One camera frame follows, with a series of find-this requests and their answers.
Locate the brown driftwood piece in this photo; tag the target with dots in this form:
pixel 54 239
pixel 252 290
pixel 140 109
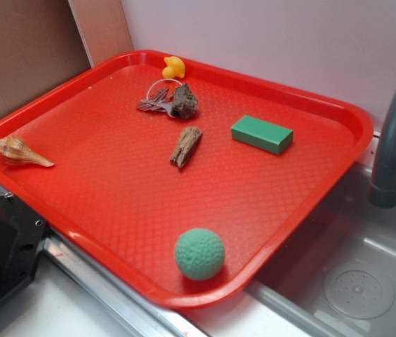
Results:
pixel 187 144

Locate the green rectangular block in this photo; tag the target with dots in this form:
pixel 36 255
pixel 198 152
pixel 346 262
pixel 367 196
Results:
pixel 262 134

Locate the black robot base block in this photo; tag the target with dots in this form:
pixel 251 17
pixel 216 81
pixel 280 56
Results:
pixel 22 232

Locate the red plastic tray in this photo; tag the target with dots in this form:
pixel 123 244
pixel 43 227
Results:
pixel 114 193

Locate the dark porous rock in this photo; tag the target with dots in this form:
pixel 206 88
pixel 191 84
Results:
pixel 185 103

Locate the green dimpled foam ball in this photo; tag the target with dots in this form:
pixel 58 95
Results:
pixel 199 254

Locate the yellow rubber duck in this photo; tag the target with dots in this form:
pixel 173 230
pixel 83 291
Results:
pixel 174 68

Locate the light wooden board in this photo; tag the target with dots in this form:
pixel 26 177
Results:
pixel 102 27

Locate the tan spiral seashell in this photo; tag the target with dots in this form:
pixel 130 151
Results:
pixel 16 151

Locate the grey plastic sink basin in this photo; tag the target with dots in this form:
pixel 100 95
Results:
pixel 336 274

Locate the brown cardboard panel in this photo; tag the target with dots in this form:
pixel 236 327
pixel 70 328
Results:
pixel 40 48

